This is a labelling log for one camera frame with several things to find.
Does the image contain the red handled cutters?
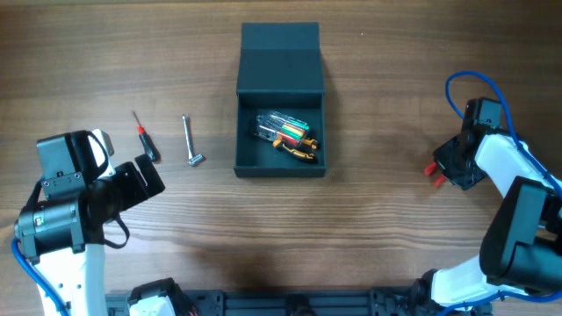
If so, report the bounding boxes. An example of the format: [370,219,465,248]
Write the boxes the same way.
[423,162,447,189]

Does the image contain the orange black pliers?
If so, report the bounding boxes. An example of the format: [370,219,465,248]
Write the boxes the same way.
[272,138,320,163]

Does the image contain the clear case coloured screwdrivers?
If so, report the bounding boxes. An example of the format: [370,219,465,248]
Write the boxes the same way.
[256,111,310,147]

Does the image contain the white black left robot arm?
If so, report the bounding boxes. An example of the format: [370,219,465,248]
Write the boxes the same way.
[11,130,165,315]

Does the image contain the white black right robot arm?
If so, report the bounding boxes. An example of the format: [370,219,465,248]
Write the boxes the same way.
[408,97,561,315]

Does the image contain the black red small screwdriver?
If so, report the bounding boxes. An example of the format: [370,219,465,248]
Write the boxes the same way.
[132,111,161,162]

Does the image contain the dark green open box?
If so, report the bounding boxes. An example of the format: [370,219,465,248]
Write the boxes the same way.
[234,22,327,178]

